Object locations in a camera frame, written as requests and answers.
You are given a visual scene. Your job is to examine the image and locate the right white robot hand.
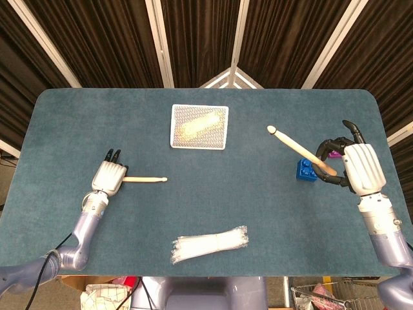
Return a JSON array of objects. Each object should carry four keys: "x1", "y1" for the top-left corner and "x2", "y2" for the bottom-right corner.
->
[{"x1": 315, "y1": 119, "x2": 387, "y2": 197}]

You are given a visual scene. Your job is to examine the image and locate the red packaged item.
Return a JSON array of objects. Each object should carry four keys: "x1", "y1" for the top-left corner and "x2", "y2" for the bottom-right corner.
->
[{"x1": 109, "y1": 276, "x2": 138, "y2": 287}]

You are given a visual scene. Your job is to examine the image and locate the white triangular frame base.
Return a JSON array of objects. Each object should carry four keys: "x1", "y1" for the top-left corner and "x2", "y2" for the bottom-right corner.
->
[{"x1": 199, "y1": 66, "x2": 266, "y2": 90}]

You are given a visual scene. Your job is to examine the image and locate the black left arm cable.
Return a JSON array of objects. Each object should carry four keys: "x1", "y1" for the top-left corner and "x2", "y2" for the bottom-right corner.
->
[{"x1": 25, "y1": 232, "x2": 74, "y2": 310}]

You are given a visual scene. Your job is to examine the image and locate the blue toy building block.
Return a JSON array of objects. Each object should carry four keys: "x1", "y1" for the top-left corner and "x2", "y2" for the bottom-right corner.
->
[{"x1": 294, "y1": 158, "x2": 319, "y2": 183}]

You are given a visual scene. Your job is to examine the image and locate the bundle of wrapped clear straws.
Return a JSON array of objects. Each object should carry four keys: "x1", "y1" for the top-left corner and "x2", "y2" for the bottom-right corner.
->
[{"x1": 170, "y1": 225, "x2": 250, "y2": 265}]

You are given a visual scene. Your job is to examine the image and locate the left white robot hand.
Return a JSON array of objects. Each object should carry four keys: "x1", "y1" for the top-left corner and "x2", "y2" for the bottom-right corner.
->
[{"x1": 91, "y1": 148, "x2": 130, "y2": 198}]

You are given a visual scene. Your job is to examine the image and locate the white checked cloth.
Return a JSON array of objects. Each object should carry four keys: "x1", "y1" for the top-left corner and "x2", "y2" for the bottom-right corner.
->
[{"x1": 79, "y1": 283, "x2": 132, "y2": 310}]

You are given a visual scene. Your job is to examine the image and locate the lavender robot torso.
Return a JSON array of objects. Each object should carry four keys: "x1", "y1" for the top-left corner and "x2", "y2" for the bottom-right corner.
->
[{"x1": 132, "y1": 276, "x2": 268, "y2": 310}]

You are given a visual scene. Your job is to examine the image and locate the dark brown pleated curtain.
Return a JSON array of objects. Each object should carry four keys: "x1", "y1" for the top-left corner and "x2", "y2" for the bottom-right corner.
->
[{"x1": 0, "y1": 0, "x2": 413, "y2": 159}]

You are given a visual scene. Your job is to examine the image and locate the teal felt table mat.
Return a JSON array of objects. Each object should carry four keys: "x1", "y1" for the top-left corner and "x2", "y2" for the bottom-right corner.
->
[{"x1": 0, "y1": 88, "x2": 413, "y2": 278}]

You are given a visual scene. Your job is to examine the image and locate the white screen frame post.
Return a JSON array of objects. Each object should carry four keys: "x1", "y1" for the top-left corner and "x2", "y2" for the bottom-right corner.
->
[
  {"x1": 387, "y1": 121, "x2": 413, "y2": 148},
  {"x1": 145, "y1": 0, "x2": 175, "y2": 88},
  {"x1": 229, "y1": 0, "x2": 250, "y2": 70},
  {"x1": 8, "y1": 0, "x2": 81, "y2": 88},
  {"x1": 301, "y1": 0, "x2": 368, "y2": 90},
  {"x1": 0, "y1": 138, "x2": 21, "y2": 159}
]

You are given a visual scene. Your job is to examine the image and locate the wooden drumstick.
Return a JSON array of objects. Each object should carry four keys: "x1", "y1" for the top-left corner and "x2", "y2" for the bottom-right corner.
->
[
  {"x1": 123, "y1": 176, "x2": 168, "y2": 184},
  {"x1": 267, "y1": 125, "x2": 338, "y2": 177}
]

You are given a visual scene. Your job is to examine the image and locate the cardboard box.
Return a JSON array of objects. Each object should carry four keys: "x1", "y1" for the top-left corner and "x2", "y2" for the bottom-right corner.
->
[{"x1": 61, "y1": 276, "x2": 143, "y2": 310}]

